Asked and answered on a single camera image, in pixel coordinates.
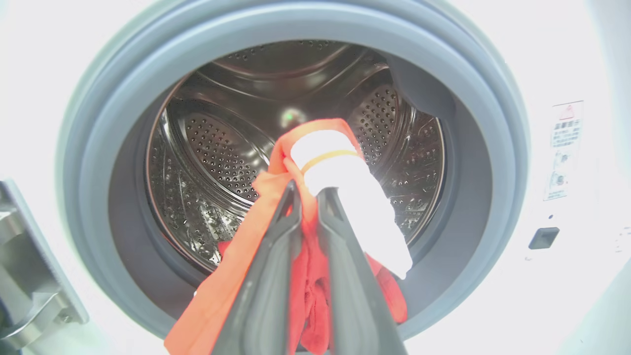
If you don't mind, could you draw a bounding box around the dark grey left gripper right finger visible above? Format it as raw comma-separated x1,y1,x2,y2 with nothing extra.
316,187,409,355

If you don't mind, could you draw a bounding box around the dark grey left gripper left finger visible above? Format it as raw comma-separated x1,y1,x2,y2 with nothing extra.
211,179,303,355

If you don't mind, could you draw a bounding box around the orange-red garment with white sleeve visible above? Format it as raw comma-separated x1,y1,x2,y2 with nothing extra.
164,118,414,355

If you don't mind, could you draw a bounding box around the white front-load washing machine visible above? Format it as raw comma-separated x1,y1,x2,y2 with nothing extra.
0,0,631,355

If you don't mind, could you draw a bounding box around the perforated steel washer drum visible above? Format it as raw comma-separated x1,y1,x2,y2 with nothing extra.
145,39,446,275

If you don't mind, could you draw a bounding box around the dark door latch socket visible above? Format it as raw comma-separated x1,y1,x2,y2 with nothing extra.
528,227,561,250

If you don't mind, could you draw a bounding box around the grey rubber door gasket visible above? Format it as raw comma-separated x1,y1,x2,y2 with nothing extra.
56,0,531,342

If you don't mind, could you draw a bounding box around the metal washer door hinge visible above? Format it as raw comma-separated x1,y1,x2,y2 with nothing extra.
0,178,90,352

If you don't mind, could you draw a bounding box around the warning label sticker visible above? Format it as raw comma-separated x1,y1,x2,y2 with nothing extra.
543,101,585,202

